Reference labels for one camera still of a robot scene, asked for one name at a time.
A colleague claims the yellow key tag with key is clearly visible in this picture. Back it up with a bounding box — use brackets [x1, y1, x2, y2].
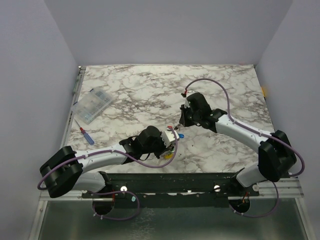
[163, 153, 174, 160]

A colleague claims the silver key organiser with rings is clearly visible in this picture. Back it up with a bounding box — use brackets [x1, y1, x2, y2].
[156, 147, 175, 166]

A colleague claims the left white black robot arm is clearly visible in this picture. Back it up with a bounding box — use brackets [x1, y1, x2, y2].
[37, 126, 180, 198]

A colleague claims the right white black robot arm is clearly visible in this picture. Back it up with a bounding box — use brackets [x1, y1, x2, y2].
[179, 92, 297, 196]

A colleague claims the blue red screwdriver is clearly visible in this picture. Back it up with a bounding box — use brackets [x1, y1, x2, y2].
[74, 120, 95, 145]

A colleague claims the clear plastic screw box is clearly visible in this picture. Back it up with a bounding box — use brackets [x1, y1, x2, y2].
[71, 87, 114, 125]

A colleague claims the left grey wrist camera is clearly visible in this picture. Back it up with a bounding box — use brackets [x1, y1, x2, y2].
[160, 130, 180, 148]

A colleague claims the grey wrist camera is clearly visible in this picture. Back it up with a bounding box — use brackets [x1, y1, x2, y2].
[160, 130, 180, 148]
[181, 93, 194, 109]

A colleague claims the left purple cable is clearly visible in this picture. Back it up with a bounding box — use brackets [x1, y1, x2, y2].
[36, 125, 179, 192]

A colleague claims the purple cable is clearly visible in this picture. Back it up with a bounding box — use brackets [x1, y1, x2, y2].
[36, 125, 179, 192]
[180, 78, 306, 177]

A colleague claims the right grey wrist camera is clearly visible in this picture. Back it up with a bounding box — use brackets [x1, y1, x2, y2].
[181, 93, 194, 109]

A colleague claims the black mounting base rail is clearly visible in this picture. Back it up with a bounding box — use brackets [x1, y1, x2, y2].
[82, 169, 261, 210]

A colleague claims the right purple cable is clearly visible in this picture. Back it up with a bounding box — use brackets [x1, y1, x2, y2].
[180, 78, 306, 177]

